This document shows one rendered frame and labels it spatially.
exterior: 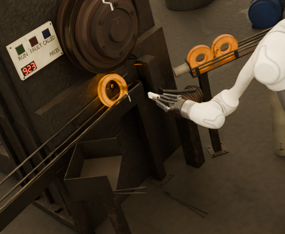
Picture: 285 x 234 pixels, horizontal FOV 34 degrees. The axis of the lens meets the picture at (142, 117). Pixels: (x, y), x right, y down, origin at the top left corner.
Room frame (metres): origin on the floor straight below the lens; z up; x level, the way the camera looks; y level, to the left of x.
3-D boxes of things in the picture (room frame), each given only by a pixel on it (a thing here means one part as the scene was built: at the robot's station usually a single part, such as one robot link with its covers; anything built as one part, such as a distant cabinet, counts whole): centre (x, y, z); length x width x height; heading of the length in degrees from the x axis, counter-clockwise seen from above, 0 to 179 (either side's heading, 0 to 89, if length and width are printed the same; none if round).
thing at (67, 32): (2.22, 0.06, 1.11); 0.47 x 0.06 x 0.47; 129
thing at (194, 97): (2.32, -0.28, 0.27); 0.22 x 0.13 x 0.53; 129
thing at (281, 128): (2.17, -0.80, 0.26); 0.12 x 0.12 x 0.52
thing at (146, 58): (2.38, -0.11, 0.68); 0.11 x 0.08 x 0.24; 39
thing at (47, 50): (2.09, 0.40, 1.15); 0.26 x 0.02 x 0.18; 129
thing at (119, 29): (2.14, 0.00, 1.11); 0.28 x 0.06 x 0.28; 129
